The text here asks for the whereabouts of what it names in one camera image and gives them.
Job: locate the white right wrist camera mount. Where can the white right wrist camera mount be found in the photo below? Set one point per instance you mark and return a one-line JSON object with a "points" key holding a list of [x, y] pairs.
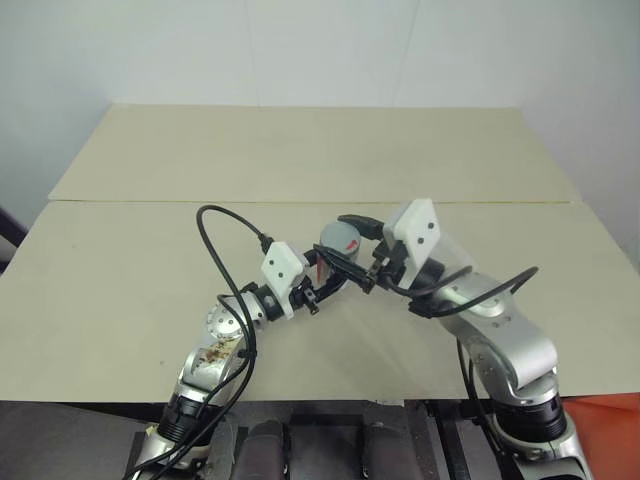
{"points": [[417, 231]]}

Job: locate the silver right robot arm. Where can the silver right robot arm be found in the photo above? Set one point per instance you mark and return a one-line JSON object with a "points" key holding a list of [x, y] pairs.
{"points": [[520, 345]]}

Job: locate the dark grey fabric cover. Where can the dark grey fabric cover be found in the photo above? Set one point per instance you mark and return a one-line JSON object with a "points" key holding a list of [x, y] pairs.
{"points": [[65, 440]]}

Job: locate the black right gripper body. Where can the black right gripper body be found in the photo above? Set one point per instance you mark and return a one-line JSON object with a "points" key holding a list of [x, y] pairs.
{"points": [[392, 262]]}

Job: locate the dark rounded shape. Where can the dark rounded shape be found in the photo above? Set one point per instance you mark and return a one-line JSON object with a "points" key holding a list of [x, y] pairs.
{"points": [[265, 450], [384, 452]]}

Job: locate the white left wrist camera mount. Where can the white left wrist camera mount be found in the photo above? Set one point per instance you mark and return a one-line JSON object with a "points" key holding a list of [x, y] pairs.
{"points": [[281, 267]]}

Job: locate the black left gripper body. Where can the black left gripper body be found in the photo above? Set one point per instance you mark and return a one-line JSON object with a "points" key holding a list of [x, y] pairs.
{"points": [[307, 296]]}

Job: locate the dark object at room edge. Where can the dark object at room edge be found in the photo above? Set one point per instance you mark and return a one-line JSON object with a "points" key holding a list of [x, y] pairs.
{"points": [[10, 240]]}

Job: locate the orange red cloth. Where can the orange red cloth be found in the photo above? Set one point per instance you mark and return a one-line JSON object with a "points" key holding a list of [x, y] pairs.
{"points": [[607, 435]]}

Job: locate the black metal frame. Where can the black metal frame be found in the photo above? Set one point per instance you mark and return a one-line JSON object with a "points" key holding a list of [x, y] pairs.
{"points": [[457, 440]]}

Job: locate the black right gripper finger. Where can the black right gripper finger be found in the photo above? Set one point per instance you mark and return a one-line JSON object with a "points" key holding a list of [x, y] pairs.
{"points": [[367, 226], [356, 275]]}

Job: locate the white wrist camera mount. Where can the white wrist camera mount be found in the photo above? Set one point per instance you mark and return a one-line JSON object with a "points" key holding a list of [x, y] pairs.
{"points": [[281, 267], [417, 231]]}

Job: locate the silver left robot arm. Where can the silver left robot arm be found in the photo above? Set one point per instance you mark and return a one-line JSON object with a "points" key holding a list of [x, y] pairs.
{"points": [[220, 326]]}

